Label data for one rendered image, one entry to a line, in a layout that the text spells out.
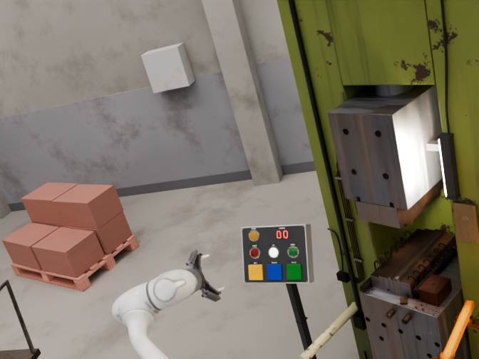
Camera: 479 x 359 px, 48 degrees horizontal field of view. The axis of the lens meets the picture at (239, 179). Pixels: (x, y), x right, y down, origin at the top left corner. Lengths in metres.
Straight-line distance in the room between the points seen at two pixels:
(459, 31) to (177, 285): 1.23
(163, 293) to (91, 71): 5.04
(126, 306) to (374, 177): 1.08
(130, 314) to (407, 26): 1.36
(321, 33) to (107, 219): 3.54
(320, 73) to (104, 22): 4.23
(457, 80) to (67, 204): 4.13
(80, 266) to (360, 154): 3.54
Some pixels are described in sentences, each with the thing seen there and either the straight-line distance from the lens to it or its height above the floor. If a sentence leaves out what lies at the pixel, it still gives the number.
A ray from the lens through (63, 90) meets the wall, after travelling 6.84.
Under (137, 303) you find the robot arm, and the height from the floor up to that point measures 1.53.
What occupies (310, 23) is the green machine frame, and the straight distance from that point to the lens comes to 2.32.
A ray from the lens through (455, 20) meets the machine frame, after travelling 1.99.
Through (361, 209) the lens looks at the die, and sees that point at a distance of 2.35.
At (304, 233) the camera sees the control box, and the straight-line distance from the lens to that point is 2.60.
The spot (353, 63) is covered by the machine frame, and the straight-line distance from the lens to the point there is 2.25.
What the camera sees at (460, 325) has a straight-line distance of 2.17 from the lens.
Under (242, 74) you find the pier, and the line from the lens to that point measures 5.65.
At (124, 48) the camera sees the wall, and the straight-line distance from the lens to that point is 6.28.
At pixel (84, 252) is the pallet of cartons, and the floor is 0.30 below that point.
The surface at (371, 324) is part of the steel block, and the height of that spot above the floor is 0.74.
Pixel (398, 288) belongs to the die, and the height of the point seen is 0.95.
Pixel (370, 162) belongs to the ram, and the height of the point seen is 1.56.
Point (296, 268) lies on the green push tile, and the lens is 2.62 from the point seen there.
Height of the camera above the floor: 2.46
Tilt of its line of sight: 23 degrees down
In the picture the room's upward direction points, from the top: 16 degrees counter-clockwise
